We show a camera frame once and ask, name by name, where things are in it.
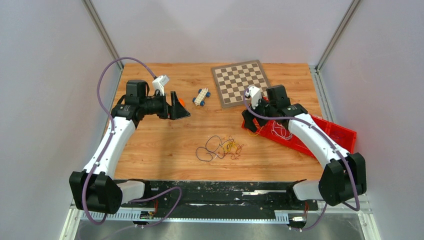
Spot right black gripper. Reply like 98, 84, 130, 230
242, 94, 277, 133

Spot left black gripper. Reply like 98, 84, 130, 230
140, 91, 191, 120

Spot coloured thin cables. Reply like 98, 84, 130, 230
195, 134, 246, 163

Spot dark purple thin wire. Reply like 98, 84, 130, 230
329, 129, 349, 143

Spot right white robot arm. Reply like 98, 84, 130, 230
242, 84, 367, 211

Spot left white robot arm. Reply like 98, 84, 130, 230
69, 75, 190, 214

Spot orange curved plastic piece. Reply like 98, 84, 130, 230
178, 98, 186, 107

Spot white toy car blue wheels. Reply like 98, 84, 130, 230
192, 87, 211, 107

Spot red compartment tray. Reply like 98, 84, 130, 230
246, 96, 357, 161

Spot wooden chessboard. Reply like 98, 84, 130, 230
211, 60, 271, 109

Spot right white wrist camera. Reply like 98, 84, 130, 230
244, 85, 263, 110

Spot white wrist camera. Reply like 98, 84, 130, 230
244, 85, 263, 110
152, 75, 170, 96

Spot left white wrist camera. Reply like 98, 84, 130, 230
152, 75, 170, 96

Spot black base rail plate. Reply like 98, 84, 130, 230
123, 180, 318, 220

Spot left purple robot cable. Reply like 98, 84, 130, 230
81, 56, 183, 229

